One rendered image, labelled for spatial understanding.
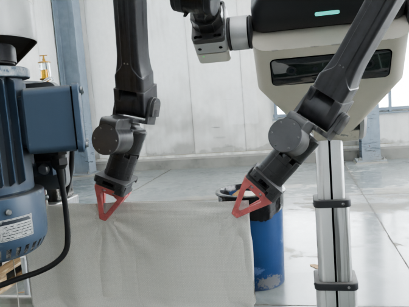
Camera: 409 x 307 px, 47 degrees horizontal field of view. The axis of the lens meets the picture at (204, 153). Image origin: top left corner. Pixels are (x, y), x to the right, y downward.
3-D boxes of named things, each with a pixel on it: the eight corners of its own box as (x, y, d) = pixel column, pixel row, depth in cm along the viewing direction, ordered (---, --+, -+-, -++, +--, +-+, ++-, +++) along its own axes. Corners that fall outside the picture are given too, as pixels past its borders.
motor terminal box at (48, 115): (90, 162, 72) (83, 85, 71) (91, 170, 62) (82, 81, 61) (33, 167, 70) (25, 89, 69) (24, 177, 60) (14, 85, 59)
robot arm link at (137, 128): (153, 128, 96) (129, 118, 98) (138, 128, 90) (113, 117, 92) (142, 159, 98) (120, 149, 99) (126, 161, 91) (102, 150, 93)
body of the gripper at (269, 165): (247, 176, 83) (275, 145, 82) (251, 168, 93) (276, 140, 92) (275, 201, 83) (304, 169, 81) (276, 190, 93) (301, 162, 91)
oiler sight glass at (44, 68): (53, 78, 110) (52, 63, 110) (47, 77, 108) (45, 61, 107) (44, 78, 111) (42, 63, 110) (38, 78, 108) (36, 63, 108)
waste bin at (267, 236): (291, 267, 351) (286, 180, 344) (290, 295, 301) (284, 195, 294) (227, 267, 361) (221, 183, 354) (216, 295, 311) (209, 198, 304)
